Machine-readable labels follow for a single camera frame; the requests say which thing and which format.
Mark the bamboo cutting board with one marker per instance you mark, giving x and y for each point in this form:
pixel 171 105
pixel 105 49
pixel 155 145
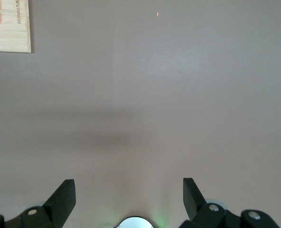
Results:
pixel 12 35

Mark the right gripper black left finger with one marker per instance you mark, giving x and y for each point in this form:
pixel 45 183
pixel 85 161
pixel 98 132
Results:
pixel 57 204

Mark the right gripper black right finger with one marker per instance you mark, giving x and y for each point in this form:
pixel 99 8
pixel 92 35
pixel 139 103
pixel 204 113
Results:
pixel 197 209

